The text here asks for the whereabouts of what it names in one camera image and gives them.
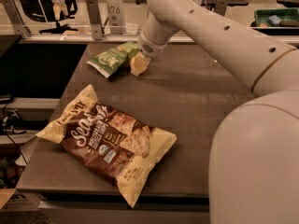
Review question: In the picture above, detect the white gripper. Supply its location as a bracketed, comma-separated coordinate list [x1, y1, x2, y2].
[130, 33, 166, 77]

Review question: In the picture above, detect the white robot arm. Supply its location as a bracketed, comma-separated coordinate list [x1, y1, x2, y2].
[137, 0, 299, 224]

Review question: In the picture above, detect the green jalapeno chip bag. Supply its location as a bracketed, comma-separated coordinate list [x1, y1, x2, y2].
[87, 42, 139, 78]

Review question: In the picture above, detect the brown multigrain chip bag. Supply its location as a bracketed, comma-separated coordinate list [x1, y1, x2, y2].
[37, 85, 177, 206]

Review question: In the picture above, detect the white numbered pillar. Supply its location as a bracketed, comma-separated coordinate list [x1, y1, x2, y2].
[106, 0, 126, 35]

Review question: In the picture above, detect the black tripod stand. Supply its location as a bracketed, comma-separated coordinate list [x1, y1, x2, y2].
[20, 0, 78, 34]

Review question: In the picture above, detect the green plastic bin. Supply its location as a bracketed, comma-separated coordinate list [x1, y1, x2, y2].
[251, 7, 299, 35]

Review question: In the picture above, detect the cardboard box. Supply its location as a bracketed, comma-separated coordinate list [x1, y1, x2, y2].
[0, 189, 40, 212]

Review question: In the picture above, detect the middle metal bracket post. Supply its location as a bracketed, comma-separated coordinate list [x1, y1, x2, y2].
[85, 0, 104, 40]

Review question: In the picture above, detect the metal bracket post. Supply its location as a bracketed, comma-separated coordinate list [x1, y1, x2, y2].
[0, 0, 31, 38]
[85, 0, 104, 40]
[214, 0, 229, 16]

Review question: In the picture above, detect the right metal bracket post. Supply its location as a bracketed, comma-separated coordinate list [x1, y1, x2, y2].
[214, 0, 229, 16]

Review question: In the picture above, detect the left metal bracket post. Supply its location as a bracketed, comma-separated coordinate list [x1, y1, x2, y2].
[0, 0, 31, 38]

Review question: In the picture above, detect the black cable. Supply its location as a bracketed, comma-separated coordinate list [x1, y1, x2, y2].
[0, 101, 30, 165]

